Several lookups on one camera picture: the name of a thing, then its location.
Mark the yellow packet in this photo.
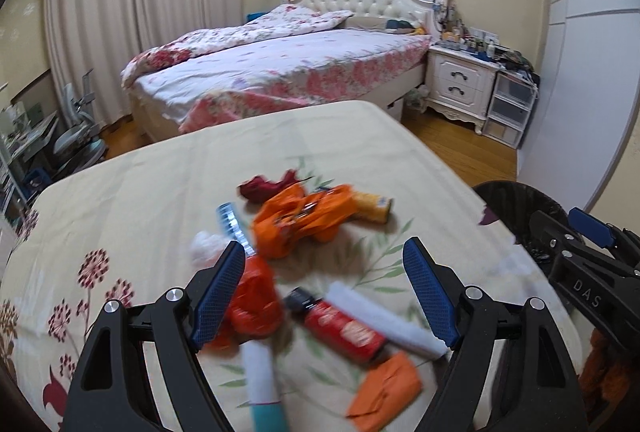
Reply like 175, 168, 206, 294
350, 192, 393, 223

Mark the red-orange wrapper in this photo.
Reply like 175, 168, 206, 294
215, 256, 283, 350

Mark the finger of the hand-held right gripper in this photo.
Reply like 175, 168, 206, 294
528, 211, 587, 263
568, 207, 640, 263

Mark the white wardrobe door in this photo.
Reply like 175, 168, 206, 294
517, 0, 640, 207

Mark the white nightstand with two drawers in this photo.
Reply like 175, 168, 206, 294
425, 44, 501, 135

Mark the pale pleated curtain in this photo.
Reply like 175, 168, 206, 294
42, 0, 246, 127

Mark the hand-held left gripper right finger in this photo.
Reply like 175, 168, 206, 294
402, 237, 588, 432

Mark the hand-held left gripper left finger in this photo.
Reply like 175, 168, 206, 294
62, 241, 247, 432

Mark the pile of small toiletries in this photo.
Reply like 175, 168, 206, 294
440, 24, 538, 72

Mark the pink floral quilt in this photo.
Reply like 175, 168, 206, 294
121, 4, 353, 87

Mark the orange paper packet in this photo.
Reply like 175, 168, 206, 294
346, 352, 423, 432

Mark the blue striped tube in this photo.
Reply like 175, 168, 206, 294
216, 203, 257, 257

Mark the rust orange cloth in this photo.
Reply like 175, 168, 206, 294
580, 327, 640, 432

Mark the grey office chair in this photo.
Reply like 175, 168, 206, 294
52, 69, 108, 167

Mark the beige pillow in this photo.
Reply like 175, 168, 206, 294
345, 16, 396, 31

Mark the translucent plastic drawer unit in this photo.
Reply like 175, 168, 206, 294
482, 72, 536, 149

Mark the white tissue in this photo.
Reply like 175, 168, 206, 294
189, 231, 227, 265

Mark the dark red cloth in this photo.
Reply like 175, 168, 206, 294
237, 169, 301, 203

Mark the orange plastic bag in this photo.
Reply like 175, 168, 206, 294
251, 184, 353, 260

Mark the clear plastic bag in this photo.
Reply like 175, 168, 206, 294
402, 86, 431, 115

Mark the black lined trash bin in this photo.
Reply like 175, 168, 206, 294
472, 180, 606, 307

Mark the white and teal tube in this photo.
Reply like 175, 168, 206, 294
242, 342, 290, 432

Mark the red tube with black cap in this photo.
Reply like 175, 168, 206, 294
284, 287, 388, 365

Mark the beige floral tablecloth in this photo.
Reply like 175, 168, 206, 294
0, 100, 583, 432

